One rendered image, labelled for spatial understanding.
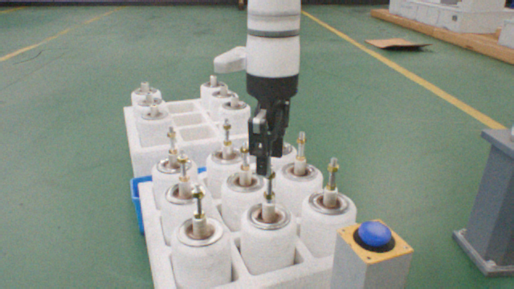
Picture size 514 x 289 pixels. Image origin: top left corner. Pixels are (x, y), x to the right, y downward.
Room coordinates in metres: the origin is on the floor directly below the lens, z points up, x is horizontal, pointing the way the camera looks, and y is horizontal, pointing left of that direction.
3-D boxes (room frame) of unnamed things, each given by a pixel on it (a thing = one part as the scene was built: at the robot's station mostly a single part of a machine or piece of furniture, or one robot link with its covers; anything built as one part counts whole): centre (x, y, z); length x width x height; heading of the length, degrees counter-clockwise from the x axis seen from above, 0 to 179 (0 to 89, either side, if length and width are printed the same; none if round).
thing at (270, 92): (0.53, -0.03, 0.46); 0.08 x 0.08 x 0.09
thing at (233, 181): (0.64, 0.01, 0.25); 0.08 x 0.08 x 0.01
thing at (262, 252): (0.53, -0.03, 0.16); 0.10 x 0.10 x 0.18
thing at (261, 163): (0.49, -0.02, 0.38); 0.03 x 0.01 x 0.05; 160
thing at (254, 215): (0.53, -0.03, 0.25); 0.08 x 0.08 x 0.01
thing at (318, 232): (0.57, -0.14, 0.16); 0.10 x 0.10 x 0.18
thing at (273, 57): (0.54, -0.02, 0.53); 0.11 x 0.09 x 0.06; 70
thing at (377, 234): (0.40, -0.16, 0.32); 0.04 x 0.04 x 0.02
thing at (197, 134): (1.16, 0.20, 0.09); 0.39 x 0.39 x 0.18; 20
